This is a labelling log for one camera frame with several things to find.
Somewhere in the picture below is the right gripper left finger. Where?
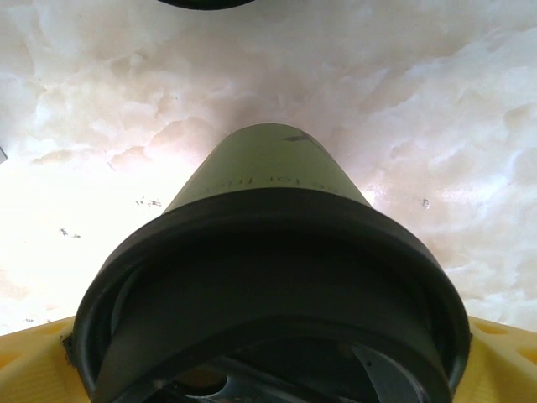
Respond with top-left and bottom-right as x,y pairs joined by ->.
0,317 -> 96,403

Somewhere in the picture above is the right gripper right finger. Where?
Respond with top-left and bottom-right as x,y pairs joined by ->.
454,314 -> 537,403

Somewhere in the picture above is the black plastic cup lid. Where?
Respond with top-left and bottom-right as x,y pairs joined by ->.
73,191 -> 476,403

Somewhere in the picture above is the green white paper cup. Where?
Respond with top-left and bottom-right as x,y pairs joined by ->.
162,121 -> 375,211

